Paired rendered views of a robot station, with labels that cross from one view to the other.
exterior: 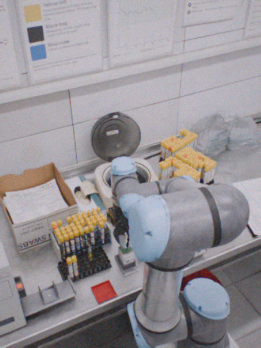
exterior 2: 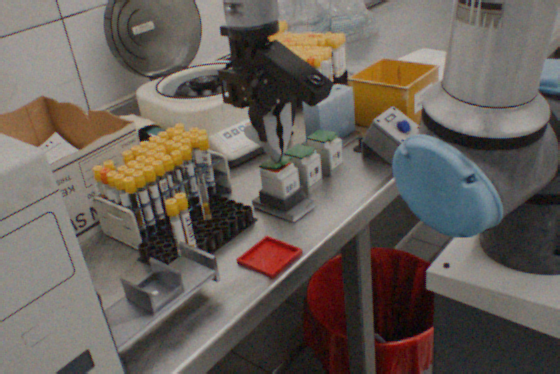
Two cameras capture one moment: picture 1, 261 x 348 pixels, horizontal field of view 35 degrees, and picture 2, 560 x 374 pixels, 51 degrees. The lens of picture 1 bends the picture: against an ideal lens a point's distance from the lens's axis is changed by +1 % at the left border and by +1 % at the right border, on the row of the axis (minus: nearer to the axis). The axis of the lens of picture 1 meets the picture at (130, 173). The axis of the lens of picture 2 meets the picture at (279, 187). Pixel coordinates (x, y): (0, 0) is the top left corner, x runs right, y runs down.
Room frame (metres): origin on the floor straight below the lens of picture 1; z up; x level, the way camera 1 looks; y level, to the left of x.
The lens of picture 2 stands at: (0.19, 0.31, 1.38)
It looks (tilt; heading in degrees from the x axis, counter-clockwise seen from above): 30 degrees down; 339
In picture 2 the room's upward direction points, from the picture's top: 8 degrees counter-clockwise
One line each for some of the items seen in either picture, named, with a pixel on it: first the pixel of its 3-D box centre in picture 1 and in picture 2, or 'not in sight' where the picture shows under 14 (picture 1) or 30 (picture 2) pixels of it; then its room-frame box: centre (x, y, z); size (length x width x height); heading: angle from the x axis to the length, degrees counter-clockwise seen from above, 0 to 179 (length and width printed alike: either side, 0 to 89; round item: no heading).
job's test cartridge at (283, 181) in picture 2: (126, 255); (280, 183); (0.95, 0.02, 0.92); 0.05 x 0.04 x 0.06; 24
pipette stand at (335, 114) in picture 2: not in sight; (329, 118); (1.11, -0.16, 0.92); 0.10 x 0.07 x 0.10; 111
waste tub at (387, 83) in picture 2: not in sight; (394, 95); (1.13, -0.32, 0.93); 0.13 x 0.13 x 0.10; 26
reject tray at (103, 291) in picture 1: (103, 291); (269, 256); (0.83, 0.09, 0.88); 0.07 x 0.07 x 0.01; 26
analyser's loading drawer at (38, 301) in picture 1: (42, 297); (140, 301); (0.78, 0.28, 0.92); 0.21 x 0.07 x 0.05; 116
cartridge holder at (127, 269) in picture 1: (126, 261); (282, 198); (0.94, 0.02, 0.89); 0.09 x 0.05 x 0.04; 24
